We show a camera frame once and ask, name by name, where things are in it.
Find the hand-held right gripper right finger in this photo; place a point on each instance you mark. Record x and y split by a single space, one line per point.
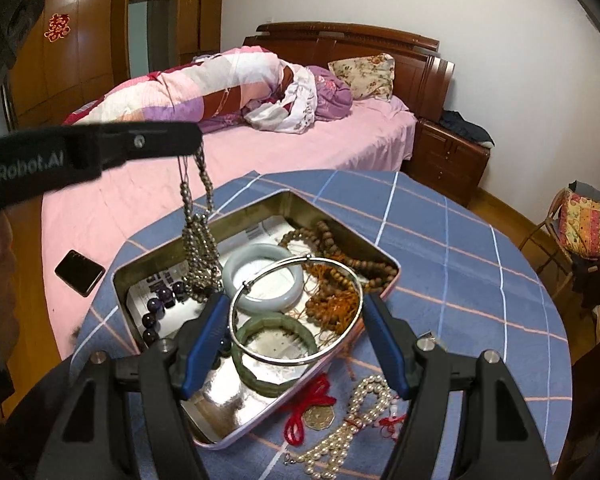
387 350

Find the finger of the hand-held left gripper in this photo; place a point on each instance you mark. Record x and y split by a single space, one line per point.
155 137

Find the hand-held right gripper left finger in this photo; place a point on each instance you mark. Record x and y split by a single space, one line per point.
207 345

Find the silver wristwatch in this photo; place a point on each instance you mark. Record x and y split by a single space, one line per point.
429 336

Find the green jade bangle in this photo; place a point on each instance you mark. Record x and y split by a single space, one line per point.
260 385

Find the pink tin box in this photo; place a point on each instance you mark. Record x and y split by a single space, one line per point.
220 410

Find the thin silver bangle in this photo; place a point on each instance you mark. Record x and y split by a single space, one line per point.
246 287

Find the white jade bangle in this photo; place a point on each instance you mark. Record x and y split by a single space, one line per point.
240 260

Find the pink patchwork quilt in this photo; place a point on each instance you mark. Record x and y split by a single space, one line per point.
180 90

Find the blue checked tablecloth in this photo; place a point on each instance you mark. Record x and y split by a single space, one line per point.
455 285

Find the black smartphone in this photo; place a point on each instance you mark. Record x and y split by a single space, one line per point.
80 272

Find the wooden wardrobe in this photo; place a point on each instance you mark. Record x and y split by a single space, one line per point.
90 35

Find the white floral cloth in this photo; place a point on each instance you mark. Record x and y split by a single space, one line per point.
290 110

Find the red paper decoration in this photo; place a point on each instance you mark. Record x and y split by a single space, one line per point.
55 27

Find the wooden bed pink sheet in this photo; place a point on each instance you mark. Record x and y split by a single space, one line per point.
330 145

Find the purple blanket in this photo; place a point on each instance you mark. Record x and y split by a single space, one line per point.
330 95

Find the wooden nightstand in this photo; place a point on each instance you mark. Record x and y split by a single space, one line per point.
445 160

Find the wooden chair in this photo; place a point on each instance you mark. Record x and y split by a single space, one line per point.
562 250

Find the dark wooden desk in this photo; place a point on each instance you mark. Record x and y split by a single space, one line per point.
595 410

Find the dark garment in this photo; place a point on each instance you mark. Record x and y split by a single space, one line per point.
595 280

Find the floral pillow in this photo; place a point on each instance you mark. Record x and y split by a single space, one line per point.
365 75

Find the colourful patchwork cushion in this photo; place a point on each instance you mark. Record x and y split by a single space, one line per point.
585 225

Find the dark clothing pile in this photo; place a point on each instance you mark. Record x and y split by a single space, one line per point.
465 127

